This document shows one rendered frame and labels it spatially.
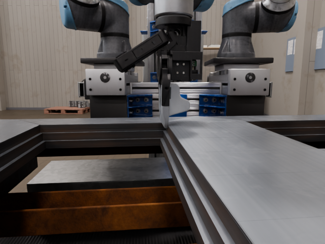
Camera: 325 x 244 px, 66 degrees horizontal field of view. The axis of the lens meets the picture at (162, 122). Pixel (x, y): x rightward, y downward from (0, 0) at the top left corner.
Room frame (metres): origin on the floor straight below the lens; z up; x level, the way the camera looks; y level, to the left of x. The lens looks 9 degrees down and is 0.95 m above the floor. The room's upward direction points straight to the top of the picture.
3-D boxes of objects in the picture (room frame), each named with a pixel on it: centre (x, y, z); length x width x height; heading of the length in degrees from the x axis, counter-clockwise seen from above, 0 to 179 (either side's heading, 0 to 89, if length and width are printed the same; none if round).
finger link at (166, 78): (0.49, -0.01, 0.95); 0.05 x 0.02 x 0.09; 6
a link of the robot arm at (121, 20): (1.07, 0.20, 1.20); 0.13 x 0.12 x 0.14; 124
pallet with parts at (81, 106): (7.71, 2.90, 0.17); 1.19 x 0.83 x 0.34; 89
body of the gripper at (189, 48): (0.52, -0.03, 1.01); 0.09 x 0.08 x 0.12; 96
